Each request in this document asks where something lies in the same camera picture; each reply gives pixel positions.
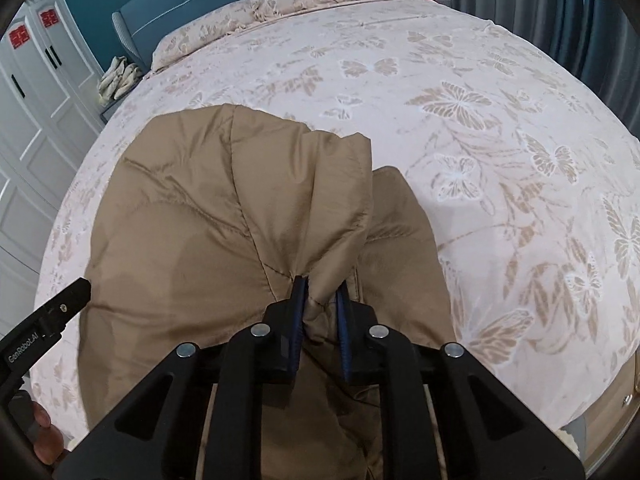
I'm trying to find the person's left hand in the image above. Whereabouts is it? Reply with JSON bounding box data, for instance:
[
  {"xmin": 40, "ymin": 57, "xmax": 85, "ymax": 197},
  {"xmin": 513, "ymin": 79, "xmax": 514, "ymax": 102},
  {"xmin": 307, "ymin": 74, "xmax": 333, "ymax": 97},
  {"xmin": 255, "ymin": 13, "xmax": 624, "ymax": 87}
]
[{"xmin": 32, "ymin": 401, "xmax": 65, "ymax": 466}]

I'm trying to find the stack of folded beige cloths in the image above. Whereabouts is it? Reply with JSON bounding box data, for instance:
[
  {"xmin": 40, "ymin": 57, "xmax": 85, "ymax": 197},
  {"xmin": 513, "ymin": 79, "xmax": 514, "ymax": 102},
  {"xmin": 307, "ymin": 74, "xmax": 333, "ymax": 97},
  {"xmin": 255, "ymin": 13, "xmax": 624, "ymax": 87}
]
[{"xmin": 96, "ymin": 56, "xmax": 143, "ymax": 107}]

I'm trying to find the white panelled wardrobe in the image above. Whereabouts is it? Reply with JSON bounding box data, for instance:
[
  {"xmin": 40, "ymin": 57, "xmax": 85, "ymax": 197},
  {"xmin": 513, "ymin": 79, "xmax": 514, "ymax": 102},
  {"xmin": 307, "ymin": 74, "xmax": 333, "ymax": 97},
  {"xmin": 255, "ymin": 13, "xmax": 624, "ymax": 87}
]
[{"xmin": 0, "ymin": 0, "xmax": 103, "ymax": 334}]

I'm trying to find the grey curtain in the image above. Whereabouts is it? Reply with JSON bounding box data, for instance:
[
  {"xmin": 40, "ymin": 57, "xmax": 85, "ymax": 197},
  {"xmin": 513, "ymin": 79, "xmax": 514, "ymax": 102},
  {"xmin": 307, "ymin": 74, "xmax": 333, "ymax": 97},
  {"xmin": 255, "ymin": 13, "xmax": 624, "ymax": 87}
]
[{"xmin": 447, "ymin": 0, "xmax": 639, "ymax": 136}]

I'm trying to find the tan quilted down coat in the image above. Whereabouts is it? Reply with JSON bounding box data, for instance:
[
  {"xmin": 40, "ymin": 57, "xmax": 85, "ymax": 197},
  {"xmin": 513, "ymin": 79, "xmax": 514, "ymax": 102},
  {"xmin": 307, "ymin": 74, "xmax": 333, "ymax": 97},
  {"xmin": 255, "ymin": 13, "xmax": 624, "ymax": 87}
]
[{"xmin": 78, "ymin": 104, "xmax": 454, "ymax": 479}]

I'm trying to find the blue-grey nightstand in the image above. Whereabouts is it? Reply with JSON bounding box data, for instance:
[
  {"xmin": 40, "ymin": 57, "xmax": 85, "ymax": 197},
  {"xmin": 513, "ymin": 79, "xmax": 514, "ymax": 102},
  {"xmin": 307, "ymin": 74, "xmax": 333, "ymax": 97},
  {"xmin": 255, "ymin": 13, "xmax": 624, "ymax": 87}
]
[{"xmin": 100, "ymin": 96, "xmax": 126, "ymax": 125}]

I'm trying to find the left floral pillow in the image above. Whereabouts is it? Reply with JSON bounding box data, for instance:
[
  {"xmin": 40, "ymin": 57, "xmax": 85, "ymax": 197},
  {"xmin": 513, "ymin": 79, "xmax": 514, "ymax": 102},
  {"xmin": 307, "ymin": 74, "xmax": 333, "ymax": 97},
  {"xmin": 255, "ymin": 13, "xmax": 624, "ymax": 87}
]
[{"xmin": 150, "ymin": 0, "xmax": 258, "ymax": 73}]

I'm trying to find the floral beige bedspread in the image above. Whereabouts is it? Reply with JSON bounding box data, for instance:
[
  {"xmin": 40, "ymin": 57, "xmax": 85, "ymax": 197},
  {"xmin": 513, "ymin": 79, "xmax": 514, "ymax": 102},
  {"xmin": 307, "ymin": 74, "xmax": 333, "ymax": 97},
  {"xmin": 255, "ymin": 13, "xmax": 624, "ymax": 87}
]
[{"xmin": 36, "ymin": 0, "xmax": 639, "ymax": 429}]

